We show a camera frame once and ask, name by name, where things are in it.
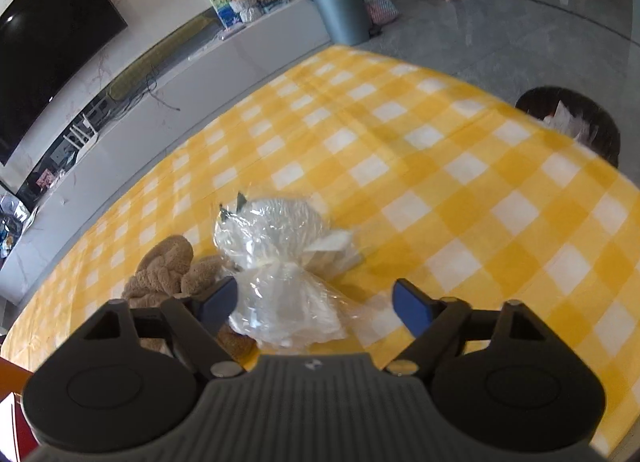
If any brown plush knot toy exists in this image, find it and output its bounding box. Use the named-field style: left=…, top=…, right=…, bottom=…
left=122, top=234, right=257, bottom=362

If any clear plastic bag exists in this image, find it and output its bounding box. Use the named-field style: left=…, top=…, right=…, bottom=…
left=213, top=194, right=400, bottom=354

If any yellow checkered tablecloth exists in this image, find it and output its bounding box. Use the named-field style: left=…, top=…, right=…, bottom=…
left=1, top=46, right=639, bottom=453

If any white wifi router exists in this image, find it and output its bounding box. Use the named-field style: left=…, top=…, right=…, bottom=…
left=63, top=113, right=99, bottom=151

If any red cube box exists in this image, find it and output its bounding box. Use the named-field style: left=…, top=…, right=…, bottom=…
left=0, top=356, right=32, bottom=458

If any black waste basket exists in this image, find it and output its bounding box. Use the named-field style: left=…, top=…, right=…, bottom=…
left=515, top=86, right=620, bottom=168

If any white marble tv console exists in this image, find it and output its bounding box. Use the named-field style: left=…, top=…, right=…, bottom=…
left=1, top=0, right=330, bottom=304

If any woven small basket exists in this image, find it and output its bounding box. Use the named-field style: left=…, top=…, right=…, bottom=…
left=363, top=0, right=399, bottom=26

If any grey metal trash can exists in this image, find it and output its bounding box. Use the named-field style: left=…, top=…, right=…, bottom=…
left=312, top=0, right=371, bottom=46

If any wall mounted black television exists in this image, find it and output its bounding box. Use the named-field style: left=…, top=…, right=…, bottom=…
left=0, top=0, right=127, bottom=164

